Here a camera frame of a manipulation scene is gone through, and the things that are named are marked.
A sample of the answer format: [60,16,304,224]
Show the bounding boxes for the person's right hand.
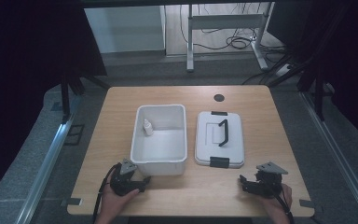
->
[262,183,294,217]

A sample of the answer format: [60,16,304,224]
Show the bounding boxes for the black floor frame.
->
[62,123,86,147]

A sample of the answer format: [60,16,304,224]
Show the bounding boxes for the grey metal desk frame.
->
[186,2,275,74]

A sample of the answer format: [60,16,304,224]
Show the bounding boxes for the white cabinet panel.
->
[83,5,166,54]

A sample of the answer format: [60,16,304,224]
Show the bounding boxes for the black metal stand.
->
[59,73,111,124]
[267,52,335,122]

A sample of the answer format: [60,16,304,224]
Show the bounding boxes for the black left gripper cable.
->
[92,162,121,224]

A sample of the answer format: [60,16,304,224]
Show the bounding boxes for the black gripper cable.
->
[92,162,121,224]
[272,186,296,224]

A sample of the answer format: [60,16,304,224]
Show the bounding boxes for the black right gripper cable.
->
[272,186,296,224]

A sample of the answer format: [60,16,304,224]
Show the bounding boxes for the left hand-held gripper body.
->
[110,158,142,197]

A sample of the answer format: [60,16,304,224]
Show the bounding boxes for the person's left hand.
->
[100,183,141,218]

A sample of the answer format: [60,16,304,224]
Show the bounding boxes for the black curtain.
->
[0,0,108,208]
[267,0,358,150]

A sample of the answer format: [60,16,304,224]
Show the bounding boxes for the aluminium floor rail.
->
[300,91,358,224]
[14,92,83,224]

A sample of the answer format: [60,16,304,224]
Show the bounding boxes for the white plastic storage box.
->
[130,104,188,177]

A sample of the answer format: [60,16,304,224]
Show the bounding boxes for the white power strip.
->
[274,63,294,78]

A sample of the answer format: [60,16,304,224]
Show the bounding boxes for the black floor cables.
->
[178,3,288,63]

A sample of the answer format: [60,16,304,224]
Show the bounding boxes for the white lid with black handle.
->
[194,110,246,170]

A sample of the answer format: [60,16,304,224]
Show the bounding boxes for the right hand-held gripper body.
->
[250,161,289,199]

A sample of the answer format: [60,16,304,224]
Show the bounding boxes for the small white bottle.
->
[143,119,155,137]

